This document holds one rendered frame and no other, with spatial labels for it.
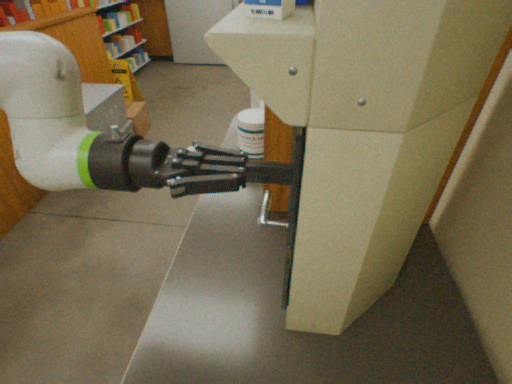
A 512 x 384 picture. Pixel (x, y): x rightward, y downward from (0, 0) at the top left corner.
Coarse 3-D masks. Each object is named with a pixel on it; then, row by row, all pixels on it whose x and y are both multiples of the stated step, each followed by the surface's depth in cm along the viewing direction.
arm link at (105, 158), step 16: (112, 128) 45; (96, 144) 45; (112, 144) 45; (128, 144) 45; (96, 160) 45; (112, 160) 44; (128, 160) 46; (96, 176) 45; (112, 176) 45; (128, 176) 46
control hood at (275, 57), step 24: (312, 0) 53; (216, 24) 35; (240, 24) 35; (264, 24) 35; (288, 24) 35; (312, 24) 35; (216, 48) 32; (240, 48) 32; (264, 48) 32; (288, 48) 31; (312, 48) 31; (240, 72) 33; (264, 72) 33; (288, 72) 33; (312, 72) 33; (264, 96) 35; (288, 96) 34; (288, 120) 36
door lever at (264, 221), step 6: (270, 192) 59; (264, 198) 58; (270, 198) 58; (264, 204) 56; (270, 204) 57; (264, 210) 55; (264, 216) 54; (258, 222) 54; (264, 222) 53; (270, 222) 53; (276, 222) 53; (282, 222) 53; (288, 222) 52
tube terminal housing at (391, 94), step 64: (320, 0) 30; (384, 0) 28; (448, 0) 27; (320, 64) 32; (384, 64) 31; (448, 64) 34; (320, 128) 36; (384, 128) 35; (448, 128) 44; (320, 192) 42; (384, 192) 41; (320, 256) 50; (384, 256) 56; (320, 320) 62
